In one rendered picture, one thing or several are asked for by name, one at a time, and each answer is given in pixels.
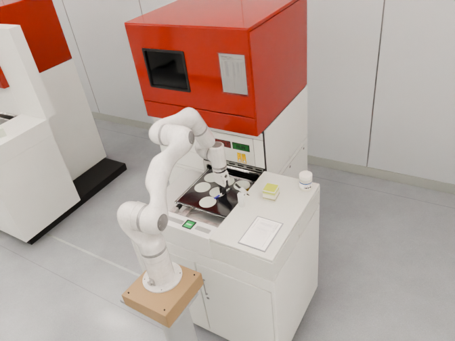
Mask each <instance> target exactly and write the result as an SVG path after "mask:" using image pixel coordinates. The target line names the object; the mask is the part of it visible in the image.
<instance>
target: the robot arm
mask: <svg viewBox="0 0 455 341"><path fill-rule="evenodd" d="M148 134H149V138H150V140H151V141H152V142H153V143H155V144H158V145H165V146H168V147H167V148H166V149H165V150H164V151H162V152H161V153H159V154H158V155H156V156H155V157H153V159H152V161H151V163H150V165H149V168H148V172H147V174H146V181H145V184H146V189H147V190H148V192H149V194H150V203H149V204H144V203H141V202H134V201H128V202H125V203H123V204H122V205H121V206H120V207H119V208H118V211H117V221H118V223H119V225H120V227H121V229H122V230H123V231H124V232H125V233H126V234H127V236H128V237H129V238H130V239H131V240H133V241H134V242H135V243H136V244H137V246H138V248H139V251H140V254H141V256H142V259H143V262H144V265H145V268H146V272H145V274H144V276H143V280H142V281H143V285H144V287H145V289H146V290H147V291H149V292H152V293H163V292H167V291H169V290H171V289H173V288H174V287H175V286H176V285H177V284H178V283H179V282H180V281H181V279H182V270H181V267H180V266H179V265H178V264H177V263H174V262H171V258H170V255H169V251H168V248H167V245H166V242H165V239H164V237H163V235H162V233H161V232H163V231H164V230H165V228H166V227H167V224H168V221H169V213H168V208H167V184H168V181H169V177H170V175H171V171H172V169H173V167H174V165H175V164H176V162H177V161H178V160H179V159H180V158H182V157H183V156H185V155H186V154H187V153H188V152H189V151H190V150H191V148H192V146H193V145H194V138H195V140H197V142H196V145H195V150H196V152H197V154H198V155H199V156H200V157H201V158H203V159H205V160H209V161H210V162H211V165H212V169H213V179H214V182H216V183H217V184H218V188H219V192H220V193H222V195H223V194H226V189H228V188H229V185H228V184H230V177H229V174H228V171H227V170H226V169H227V164H226V159H225V149H224V144H223V143H222V142H220V141H215V137H214V135H213V134H212V132H211V130H210V129H209V128H208V126H207V124H206V123H205V121H204V120H203V119H202V117H201V115H200V114H199V113H198V112H197V111H196V110H195V109H194V108H184V109H183V110H181V111H180V112H178V113H176V114H174V115H172V116H168V117H166V118H162V119H160V120H158V121H157V122H155V123H154V124H153V125H152V126H151V127H150V130H149V133H148Z"/></svg>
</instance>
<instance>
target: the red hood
mask: <svg viewBox="0 0 455 341"><path fill-rule="evenodd" d="M124 23H125V29H126V32H127V37H128V40H129V45H130V48H131V53H132V56H133V61H134V64H135V69H136V72H137V77H138V80H139V84H140V87H141V90H142V95H143V99H144V103H145V107H146V111H147V114H148V116H152V117H156V118H166V117H168V116H172V115H174V114H176V113H178V112H180V111H181V110H183V109H184V108H194V109H195V110H196V111H197V112H198V113H199V114H200V115H201V117H202V119H203V120H204V121H205V123H206V124H207V126H208V127H209V128H213V129H220V130H224V131H231V132H235V133H241V134H245V135H252V136H256V137H258V136H259V135H260V134H261V133H262V132H263V131H264V130H265V129H266V127H267V126H268V125H269V124H270V123H271V122H272V121H273V120H274V119H275V118H276V117H277V115H279V113H281V111H283V109H285V107H286V106H287V105H288V104H289V103H290V102H291V101H292V100H293V99H294V98H295V97H296V96H297V95H298V94H299V92H300V91H301V90H302V89H303V88H304V87H305V86H306V85H307V0H177V1H174V2H172V3H170V4H167V5H165V6H162V7H160V8H158V9H155V10H153V11H151V12H148V13H146V14H144V15H141V16H139V17H136V18H134V19H132V20H129V21H127V22H124Z"/></svg>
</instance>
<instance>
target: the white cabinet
mask: <svg viewBox="0 0 455 341"><path fill-rule="evenodd" d="M319 218H320V205H318V207H317V208H316V211H315V212H314V214H313V215H312V217H311V219H310V220H309V222H308V224H307V226H306V228H305V229H304V231H303V232H302V234H301V236H300V238H299V239H298V241H297V243H296V244H295V247H294V248H293V249H292V252H291V253H290V255H289V256H288V258H287V260H286V262H285V263H284V265H283V267H282V268H281V270H280V272H279V274H278V276H277V277H276V279H275V281H272V280H269V279H266V278H264V277H261V276H258V275H255V274H253V273H250V272H248V271H245V270H242V269H239V268H237V267H234V266H231V265H229V264H226V263H223V262H221V261H219V260H216V259H214V258H213V259H211V258H208V257H205V256H203V255H200V254H197V253H195V252H192V251H189V250H186V249H184V248H181V247H179V246H176V245H173V244H170V243H169V242H166V245H167V248H168V251H169V255H170V258H171V262H174V263H178V264H180V265H183V266H185V267H187V268H189V269H192V270H194V271H197V272H199V273H201V274H202V279H203V283H204V284H203V286H202V287H201V288H200V289H199V291H198V296H197V298H196V299H195V300H194V302H193V303H192V304H191V305H190V307H189V310H190V314H191V317H192V321H193V323H195V324H196V325H199V326H200V327H203V328H205V329H207V330H209V331H210V332H213V333H215V334H217V335H219V336H221V337H223V338H225V339H227V340H229V341H292V339H293V337H294V334H295V332H296V330H297V328H298V326H299V324H300V322H301V320H302V318H303V316H304V314H305V312H306V310H307V307H308V305H309V303H310V301H311V299H312V297H313V295H314V292H315V290H316V288H317V286H318V246H319ZM131 242H132V244H133V247H134V250H135V253H136V255H137V259H138V261H139V264H140V267H141V269H142V273H143V272H144V271H145V270H146V268H145V265H144V262H143V259H142V256H141V254H140V251H139V248H138V246H137V244H136V243H135V242H134V241H133V240H131Z"/></svg>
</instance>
